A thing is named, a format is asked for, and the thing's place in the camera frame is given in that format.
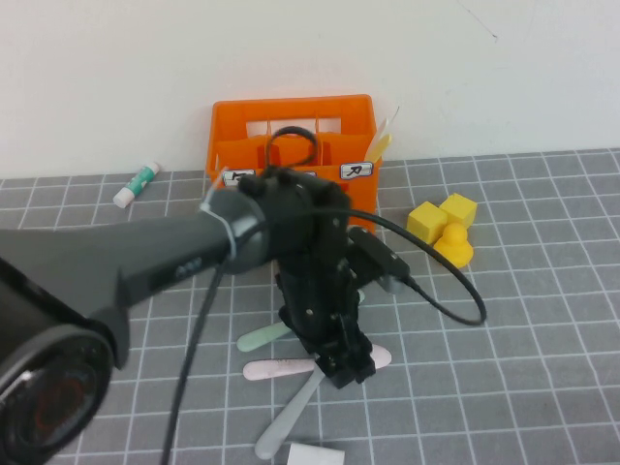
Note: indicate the white label spoon character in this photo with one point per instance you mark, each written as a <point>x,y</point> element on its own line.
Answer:
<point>237,177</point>

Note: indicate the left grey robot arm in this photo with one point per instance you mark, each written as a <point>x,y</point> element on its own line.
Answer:
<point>97,252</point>

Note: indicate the white green glue stick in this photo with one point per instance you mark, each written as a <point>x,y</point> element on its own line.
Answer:
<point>135,186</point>

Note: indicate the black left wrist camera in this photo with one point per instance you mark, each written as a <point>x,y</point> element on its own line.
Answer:
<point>380,257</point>

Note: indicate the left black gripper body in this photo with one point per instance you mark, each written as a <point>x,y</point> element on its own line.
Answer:
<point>315,300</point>

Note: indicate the mint green plastic spoon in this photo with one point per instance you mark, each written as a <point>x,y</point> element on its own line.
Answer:
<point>257,339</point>

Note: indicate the yellow foam cube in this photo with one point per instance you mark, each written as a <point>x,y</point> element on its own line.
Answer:
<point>460,208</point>
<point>425,223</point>

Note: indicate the white zip tie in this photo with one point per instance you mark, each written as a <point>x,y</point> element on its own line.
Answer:
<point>227,237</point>

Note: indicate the yellow rubber duck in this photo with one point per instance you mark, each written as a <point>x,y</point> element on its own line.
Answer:
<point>453,252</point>

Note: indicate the white paper card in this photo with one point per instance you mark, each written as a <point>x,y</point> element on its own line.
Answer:
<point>315,455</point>

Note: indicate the white label fork character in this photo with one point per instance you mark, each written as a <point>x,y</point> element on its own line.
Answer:
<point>310,174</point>

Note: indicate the yellow plastic knife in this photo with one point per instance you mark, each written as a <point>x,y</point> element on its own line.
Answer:
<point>380,147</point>

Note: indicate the white label knife character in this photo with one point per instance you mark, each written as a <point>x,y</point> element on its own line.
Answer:
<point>356,170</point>

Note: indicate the grey grid table mat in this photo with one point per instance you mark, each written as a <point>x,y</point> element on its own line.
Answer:
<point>484,363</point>

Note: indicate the orange plastic cutlery holder crate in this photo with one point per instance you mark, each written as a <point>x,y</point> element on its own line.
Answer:
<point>349,126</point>

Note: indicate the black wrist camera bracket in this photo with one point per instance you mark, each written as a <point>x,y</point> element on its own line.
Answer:
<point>361,273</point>

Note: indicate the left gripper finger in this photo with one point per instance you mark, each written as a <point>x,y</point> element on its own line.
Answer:
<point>361,358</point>
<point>336,370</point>

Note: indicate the grey plastic fork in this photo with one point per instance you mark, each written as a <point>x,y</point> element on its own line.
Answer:
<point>286,421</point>

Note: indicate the pink plastic spoon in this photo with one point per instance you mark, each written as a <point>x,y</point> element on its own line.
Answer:
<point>276,369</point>

